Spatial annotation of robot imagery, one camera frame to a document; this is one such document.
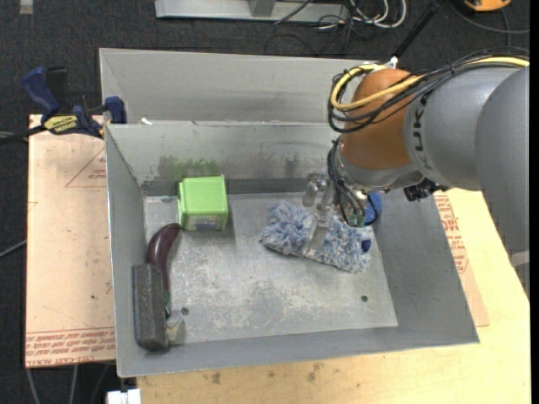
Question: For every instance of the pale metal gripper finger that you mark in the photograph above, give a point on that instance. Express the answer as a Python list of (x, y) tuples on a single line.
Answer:
[(318, 236), (310, 189)]

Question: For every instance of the blue and white fluffy cloth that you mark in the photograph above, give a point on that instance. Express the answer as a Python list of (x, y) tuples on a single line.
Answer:
[(290, 230)]

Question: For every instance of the blue round object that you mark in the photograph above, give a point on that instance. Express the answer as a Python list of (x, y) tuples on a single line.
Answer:
[(375, 206)]

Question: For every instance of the grey metal bin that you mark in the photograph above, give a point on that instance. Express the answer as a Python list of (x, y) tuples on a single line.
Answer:
[(261, 293)]

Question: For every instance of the green box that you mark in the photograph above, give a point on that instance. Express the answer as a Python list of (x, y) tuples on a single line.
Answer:
[(203, 202)]

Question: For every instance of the purple toy eggplant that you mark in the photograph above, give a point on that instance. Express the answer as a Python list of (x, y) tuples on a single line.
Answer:
[(159, 246)]

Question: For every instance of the small clear bottle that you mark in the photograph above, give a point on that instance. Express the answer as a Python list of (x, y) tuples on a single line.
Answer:
[(175, 324)]

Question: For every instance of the dark grey flat block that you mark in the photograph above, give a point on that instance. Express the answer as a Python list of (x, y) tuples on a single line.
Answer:
[(148, 305)]

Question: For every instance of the brown cardboard board, red print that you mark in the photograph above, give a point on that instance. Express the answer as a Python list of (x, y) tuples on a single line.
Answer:
[(67, 246)]

